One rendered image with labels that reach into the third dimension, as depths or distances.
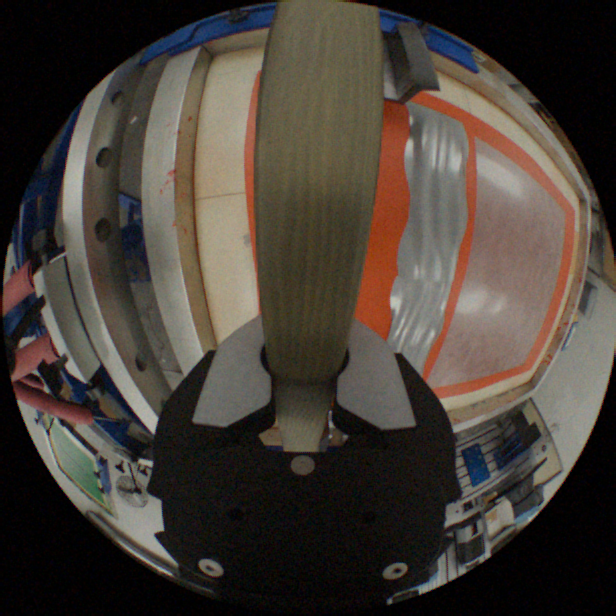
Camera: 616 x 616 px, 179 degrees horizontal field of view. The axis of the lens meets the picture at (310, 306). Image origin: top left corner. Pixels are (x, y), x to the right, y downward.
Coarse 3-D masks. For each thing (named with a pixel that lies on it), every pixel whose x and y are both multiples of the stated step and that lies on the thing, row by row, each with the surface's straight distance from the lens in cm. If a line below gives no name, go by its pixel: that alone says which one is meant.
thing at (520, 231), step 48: (432, 96) 26; (384, 144) 20; (480, 144) 27; (384, 192) 20; (480, 192) 26; (528, 192) 35; (384, 240) 20; (480, 240) 26; (528, 240) 35; (528, 288) 38
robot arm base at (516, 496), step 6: (528, 480) 105; (522, 486) 104; (528, 486) 106; (516, 492) 105; (522, 492) 106; (528, 492) 107; (510, 498) 107; (516, 498) 106; (522, 498) 107; (516, 504) 108
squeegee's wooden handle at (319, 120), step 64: (320, 0) 8; (320, 64) 6; (256, 128) 6; (320, 128) 5; (256, 192) 5; (320, 192) 5; (256, 256) 6; (320, 256) 5; (320, 320) 6; (320, 384) 9
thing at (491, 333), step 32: (384, 288) 21; (480, 288) 28; (512, 288) 34; (384, 320) 23; (448, 320) 27; (480, 320) 31; (512, 320) 38; (544, 320) 52; (448, 352) 31; (480, 352) 36; (512, 352) 46; (448, 384) 37; (480, 384) 45
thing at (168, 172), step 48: (192, 48) 27; (240, 48) 27; (192, 96) 22; (144, 144) 22; (192, 144) 21; (144, 192) 20; (192, 192) 21; (576, 192) 62; (192, 240) 20; (192, 288) 20; (576, 288) 63; (192, 336) 22; (528, 384) 69; (336, 432) 37
